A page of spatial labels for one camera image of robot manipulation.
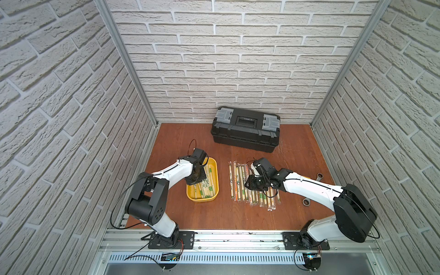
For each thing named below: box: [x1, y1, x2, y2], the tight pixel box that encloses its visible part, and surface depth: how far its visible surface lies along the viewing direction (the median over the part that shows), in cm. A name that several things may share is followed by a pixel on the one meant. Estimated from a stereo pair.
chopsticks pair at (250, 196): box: [247, 189, 254, 204], surface depth 87 cm
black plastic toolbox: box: [210, 105, 281, 153], surface depth 99 cm
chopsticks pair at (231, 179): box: [228, 160, 234, 199], surface depth 94 cm
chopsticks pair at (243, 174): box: [239, 163, 249, 202], surface depth 93 cm
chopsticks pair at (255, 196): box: [250, 189, 259, 204], surface depth 87 cm
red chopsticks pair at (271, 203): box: [267, 186, 277, 212], surface depth 86 cm
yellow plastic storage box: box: [186, 156, 219, 203], surface depth 87 cm
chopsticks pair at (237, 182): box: [233, 160, 242, 202], surface depth 93 cm
